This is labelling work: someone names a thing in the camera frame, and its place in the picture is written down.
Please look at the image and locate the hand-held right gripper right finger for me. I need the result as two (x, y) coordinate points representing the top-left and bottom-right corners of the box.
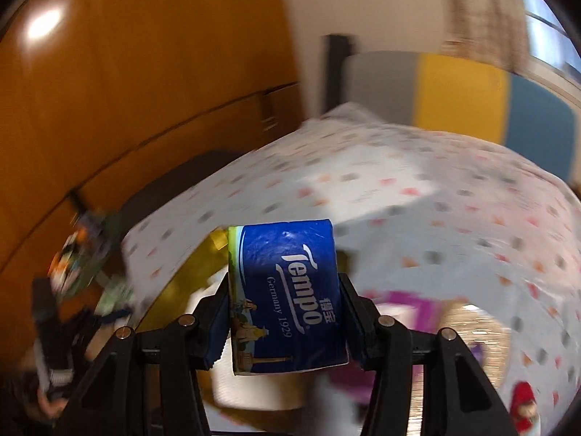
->
(338, 272), (519, 436)

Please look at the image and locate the red plush doll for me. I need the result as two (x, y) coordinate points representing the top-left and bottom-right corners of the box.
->
(511, 380), (541, 434)

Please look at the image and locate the golden embossed storage box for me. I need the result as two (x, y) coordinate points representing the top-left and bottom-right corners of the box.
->
(135, 231), (518, 436)

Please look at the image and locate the grey yellow blue headboard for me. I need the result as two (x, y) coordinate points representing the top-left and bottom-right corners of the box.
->
(344, 49), (578, 147)

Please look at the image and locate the blue tissue pack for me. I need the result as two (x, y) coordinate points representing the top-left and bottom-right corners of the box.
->
(227, 219), (351, 376)

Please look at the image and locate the beige curtain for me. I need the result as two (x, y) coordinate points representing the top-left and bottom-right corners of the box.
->
(442, 0), (533, 76)

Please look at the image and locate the purple box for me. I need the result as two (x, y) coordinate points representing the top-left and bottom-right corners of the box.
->
(363, 289), (442, 328)

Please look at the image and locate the printed bed sheet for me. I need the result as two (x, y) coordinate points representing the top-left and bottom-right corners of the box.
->
(122, 101), (581, 436)

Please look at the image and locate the window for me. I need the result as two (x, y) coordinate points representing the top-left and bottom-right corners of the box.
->
(517, 0), (581, 83)

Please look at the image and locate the wooden wardrobe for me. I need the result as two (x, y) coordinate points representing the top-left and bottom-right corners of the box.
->
(0, 0), (310, 328)

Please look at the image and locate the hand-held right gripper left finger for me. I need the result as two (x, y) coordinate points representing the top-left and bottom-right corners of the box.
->
(57, 275), (232, 436)

